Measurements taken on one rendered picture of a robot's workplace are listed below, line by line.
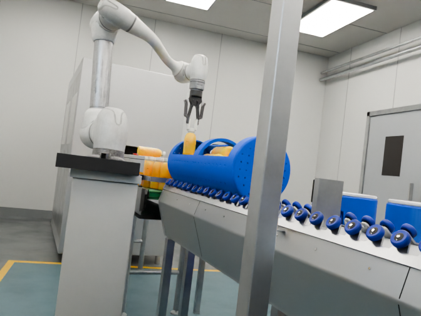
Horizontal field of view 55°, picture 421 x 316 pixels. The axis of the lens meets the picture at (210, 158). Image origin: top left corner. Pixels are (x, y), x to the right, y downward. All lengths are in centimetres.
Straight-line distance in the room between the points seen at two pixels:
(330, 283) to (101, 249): 115
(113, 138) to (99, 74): 43
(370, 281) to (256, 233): 28
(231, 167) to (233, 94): 551
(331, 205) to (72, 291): 123
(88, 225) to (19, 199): 485
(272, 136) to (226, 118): 603
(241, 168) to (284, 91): 67
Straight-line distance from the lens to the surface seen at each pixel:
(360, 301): 110
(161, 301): 257
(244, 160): 167
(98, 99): 226
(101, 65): 230
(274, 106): 104
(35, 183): 672
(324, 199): 136
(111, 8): 223
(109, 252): 199
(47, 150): 669
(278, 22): 110
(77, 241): 197
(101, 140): 203
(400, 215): 162
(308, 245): 124
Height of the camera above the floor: 107
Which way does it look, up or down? 2 degrees up
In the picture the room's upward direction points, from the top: 7 degrees clockwise
